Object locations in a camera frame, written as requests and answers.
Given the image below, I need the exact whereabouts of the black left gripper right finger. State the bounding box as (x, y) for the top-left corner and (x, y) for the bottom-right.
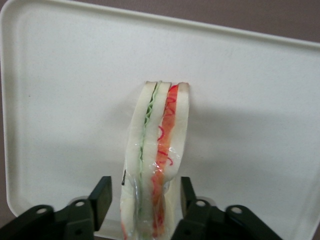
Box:
(180, 176), (285, 240)

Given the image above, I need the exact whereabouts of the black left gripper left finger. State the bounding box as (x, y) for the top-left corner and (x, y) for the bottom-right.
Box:
(0, 176), (113, 240)

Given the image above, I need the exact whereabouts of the triangle sandwich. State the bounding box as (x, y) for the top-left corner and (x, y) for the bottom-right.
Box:
(119, 80), (192, 240)

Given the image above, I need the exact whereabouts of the cream rectangular plastic tray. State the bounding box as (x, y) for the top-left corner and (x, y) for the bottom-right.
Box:
(0, 0), (320, 240)

